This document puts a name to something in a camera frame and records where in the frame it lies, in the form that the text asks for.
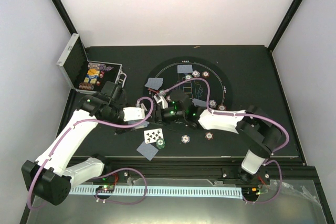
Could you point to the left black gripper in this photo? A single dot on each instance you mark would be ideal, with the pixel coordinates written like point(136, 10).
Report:
point(119, 130)

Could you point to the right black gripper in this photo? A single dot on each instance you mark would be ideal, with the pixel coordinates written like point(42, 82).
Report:
point(159, 110)

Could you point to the blue card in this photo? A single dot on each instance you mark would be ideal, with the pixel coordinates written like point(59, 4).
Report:
point(198, 102)
point(147, 150)
point(154, 83)
point(184, 69)

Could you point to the blue chips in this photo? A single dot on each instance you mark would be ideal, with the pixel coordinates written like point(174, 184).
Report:
point(195, 74)
point(212, 104)

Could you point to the blue white poker chip stack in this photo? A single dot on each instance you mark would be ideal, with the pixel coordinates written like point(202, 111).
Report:
point(185, 139)

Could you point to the blue playing card deck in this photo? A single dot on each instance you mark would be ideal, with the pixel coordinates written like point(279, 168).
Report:
point(138, 125)

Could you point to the face-up clubs card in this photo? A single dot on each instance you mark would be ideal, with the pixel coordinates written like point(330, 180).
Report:
point(152, 136)

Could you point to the orange black poker chip stack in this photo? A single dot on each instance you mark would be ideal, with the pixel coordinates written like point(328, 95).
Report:
point(209, 136)

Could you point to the orange chips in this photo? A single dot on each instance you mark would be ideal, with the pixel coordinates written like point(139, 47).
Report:
point(222, 107)
point(205, 74)

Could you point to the green poker chip stack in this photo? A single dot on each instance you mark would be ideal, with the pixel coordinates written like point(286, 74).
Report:
point(160, 143)

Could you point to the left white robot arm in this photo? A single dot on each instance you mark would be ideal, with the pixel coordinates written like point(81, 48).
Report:
point(49, 177)

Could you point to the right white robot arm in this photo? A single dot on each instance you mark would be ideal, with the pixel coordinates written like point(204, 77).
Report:
point(264, 136)

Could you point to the round black poker mat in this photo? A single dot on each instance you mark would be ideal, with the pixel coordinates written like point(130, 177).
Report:
point(187, 89)

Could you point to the brown chip row in case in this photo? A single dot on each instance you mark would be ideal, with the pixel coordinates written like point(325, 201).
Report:
point(86, 86)

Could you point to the yellow blue card box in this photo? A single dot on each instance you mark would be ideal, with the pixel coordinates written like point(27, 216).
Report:
point(92, 76)

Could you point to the aluminium poker case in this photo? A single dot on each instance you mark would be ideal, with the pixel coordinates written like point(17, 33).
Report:
point(73, 64)

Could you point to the purple chip row in case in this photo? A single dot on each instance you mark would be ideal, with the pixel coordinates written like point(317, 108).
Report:
point(99, 66)

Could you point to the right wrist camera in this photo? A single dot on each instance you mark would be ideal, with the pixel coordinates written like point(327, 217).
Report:
point(181, 98)

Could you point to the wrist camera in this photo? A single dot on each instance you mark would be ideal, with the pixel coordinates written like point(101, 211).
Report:
point(181, 98)
point(133, 113)

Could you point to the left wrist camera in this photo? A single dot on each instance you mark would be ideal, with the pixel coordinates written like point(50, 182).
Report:
point(133, 113)

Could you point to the white slotted cable duct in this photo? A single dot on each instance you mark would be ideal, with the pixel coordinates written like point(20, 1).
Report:
point(159, 191)

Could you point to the black aluminium rail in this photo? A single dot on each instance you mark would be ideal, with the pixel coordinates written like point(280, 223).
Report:
point(214, 168)

